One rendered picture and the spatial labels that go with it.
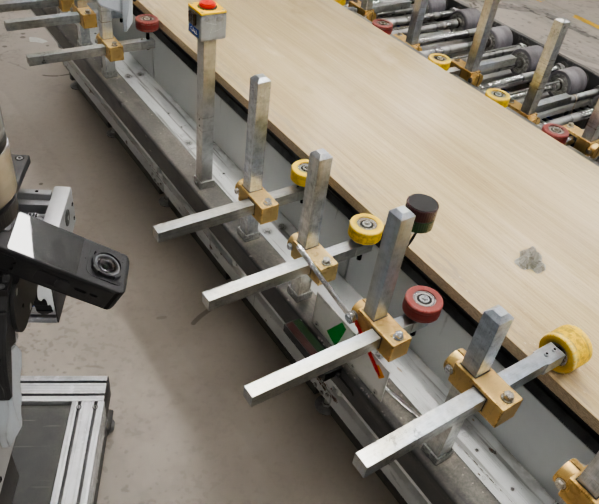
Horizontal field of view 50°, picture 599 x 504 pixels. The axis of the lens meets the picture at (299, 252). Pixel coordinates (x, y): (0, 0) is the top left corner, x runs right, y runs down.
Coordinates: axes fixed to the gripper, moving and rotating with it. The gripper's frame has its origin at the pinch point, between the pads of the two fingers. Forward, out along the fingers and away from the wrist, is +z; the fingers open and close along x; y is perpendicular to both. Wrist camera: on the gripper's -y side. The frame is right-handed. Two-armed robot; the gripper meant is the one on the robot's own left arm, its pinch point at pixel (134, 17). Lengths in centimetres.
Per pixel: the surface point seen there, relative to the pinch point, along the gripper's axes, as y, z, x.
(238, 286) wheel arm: -22, 46, 25
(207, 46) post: -13.4, 18.8, -31.7
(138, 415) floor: 6, 132, -2
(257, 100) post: -25.0, 20.3, -8.4
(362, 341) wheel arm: -46, 46, 40
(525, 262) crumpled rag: -85, 40, 21
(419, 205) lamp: -53, 18, 32
